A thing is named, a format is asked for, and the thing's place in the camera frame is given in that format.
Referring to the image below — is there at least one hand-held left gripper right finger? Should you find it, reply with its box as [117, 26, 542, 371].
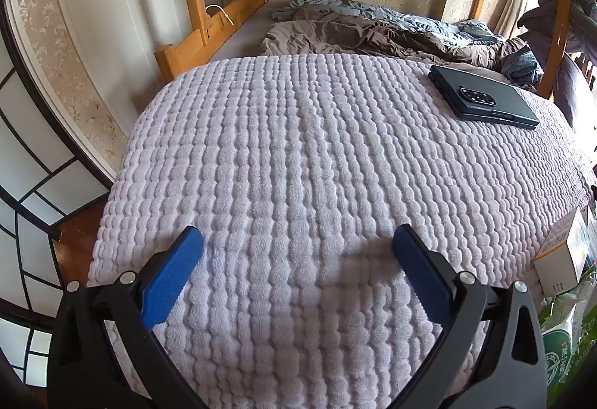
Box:
[387, 224, 548, 409]

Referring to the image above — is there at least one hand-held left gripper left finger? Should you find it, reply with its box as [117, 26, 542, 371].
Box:
[47, 225, 210, 409]

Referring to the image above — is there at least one green and white snack packet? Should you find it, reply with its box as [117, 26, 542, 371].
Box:
[538, 264, 597, 409]

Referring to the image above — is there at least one white and yellow medicine box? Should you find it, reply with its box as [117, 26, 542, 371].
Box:
[533, 206, 591, 298]

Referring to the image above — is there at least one lavender quilted blanket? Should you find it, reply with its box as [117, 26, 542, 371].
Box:
[86, 52, 597, 409]

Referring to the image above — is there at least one white and blue medicine box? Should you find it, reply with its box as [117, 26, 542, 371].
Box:
[578, 204, 597, 270]

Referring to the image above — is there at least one black folding phone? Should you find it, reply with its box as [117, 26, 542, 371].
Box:
[429, 65, 540, 129]

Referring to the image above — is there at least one black framed partition screen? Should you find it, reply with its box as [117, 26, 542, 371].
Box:
[0, 0, 117, 391]

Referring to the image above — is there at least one brown duvet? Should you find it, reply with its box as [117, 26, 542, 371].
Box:
[260, 7, 537, 79]

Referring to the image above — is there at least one grey mattress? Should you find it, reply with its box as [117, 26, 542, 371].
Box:
[212, 0, 299, 62]

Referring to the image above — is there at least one white wardrobe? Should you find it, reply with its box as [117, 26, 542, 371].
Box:
[47, 0, 225, 149]

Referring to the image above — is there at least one beige curtain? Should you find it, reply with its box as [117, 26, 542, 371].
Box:
[494, 0, 544, 39]

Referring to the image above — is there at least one dark grey cloth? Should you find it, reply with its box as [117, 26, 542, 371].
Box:
[518, 0, 597, 125]

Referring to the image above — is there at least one blue-grey duvet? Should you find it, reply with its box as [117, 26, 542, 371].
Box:
[272, 0, 544, 86]

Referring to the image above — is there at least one white cable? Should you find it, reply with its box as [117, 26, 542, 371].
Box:
[205, 4, 234, 25]

